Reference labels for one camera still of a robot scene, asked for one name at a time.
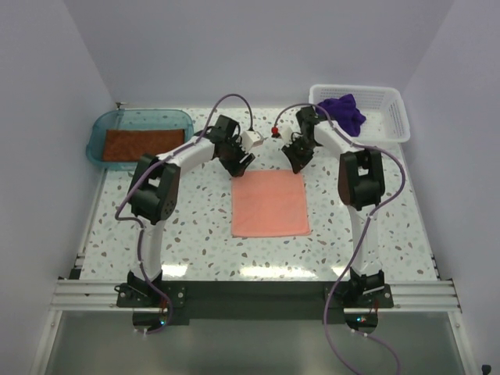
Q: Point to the brown towel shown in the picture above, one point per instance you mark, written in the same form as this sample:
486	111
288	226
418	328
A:
131	145

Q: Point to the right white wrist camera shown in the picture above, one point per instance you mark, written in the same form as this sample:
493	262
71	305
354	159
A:
284	133

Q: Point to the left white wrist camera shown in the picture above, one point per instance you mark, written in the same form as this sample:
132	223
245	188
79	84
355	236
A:
251	139

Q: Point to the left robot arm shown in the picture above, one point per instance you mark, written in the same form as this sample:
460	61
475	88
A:
152	199

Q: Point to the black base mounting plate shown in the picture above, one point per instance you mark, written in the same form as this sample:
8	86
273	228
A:
180	302

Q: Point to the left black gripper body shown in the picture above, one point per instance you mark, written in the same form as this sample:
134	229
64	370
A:
234	151

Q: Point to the white plastic basket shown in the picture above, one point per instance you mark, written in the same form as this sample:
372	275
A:
386	118

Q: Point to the purple towel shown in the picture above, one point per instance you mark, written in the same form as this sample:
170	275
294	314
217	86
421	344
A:
345	111

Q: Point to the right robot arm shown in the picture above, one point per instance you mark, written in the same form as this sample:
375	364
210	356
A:
360	186

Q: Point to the aluminium frame rail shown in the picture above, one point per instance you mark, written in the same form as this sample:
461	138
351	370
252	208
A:
409	297

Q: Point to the blue transparent plastic tray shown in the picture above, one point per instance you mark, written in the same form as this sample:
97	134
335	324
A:
133	119

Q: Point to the pink towel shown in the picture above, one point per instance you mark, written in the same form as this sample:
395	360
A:
269	204

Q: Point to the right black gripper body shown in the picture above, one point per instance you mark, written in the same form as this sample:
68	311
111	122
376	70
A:
300	144

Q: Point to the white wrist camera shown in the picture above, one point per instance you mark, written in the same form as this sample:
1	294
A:
251	139
284	133

